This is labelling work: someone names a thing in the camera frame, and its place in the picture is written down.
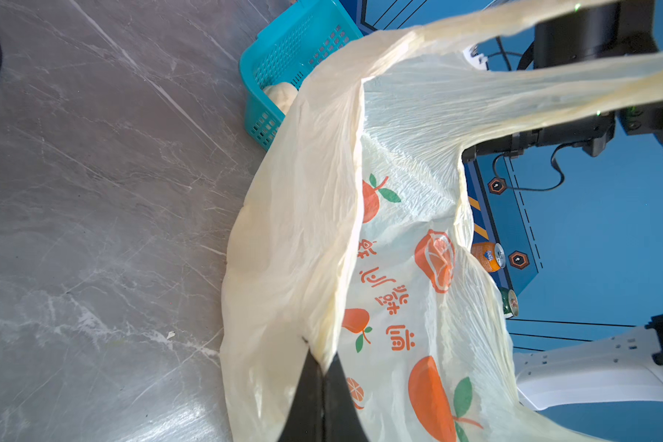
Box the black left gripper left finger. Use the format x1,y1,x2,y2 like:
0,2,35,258
278,352,325,442

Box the teal perforated plastic basket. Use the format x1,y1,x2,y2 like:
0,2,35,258
239,0,362,150

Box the pale pear in basket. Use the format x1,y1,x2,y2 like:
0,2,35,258
263,82,298,115

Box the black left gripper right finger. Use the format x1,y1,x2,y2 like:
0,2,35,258
323,355,368,442

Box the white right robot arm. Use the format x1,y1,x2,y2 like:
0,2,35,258
462,1,663,411

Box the yellow printed plastic bag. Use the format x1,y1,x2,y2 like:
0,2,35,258
220,1,663,441

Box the orange soda can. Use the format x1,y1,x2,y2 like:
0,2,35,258
471,242,506,273

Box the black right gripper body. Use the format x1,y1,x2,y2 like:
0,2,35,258
462,1,663,163

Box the green beer can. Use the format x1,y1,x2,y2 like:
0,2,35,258
499,287,519,319

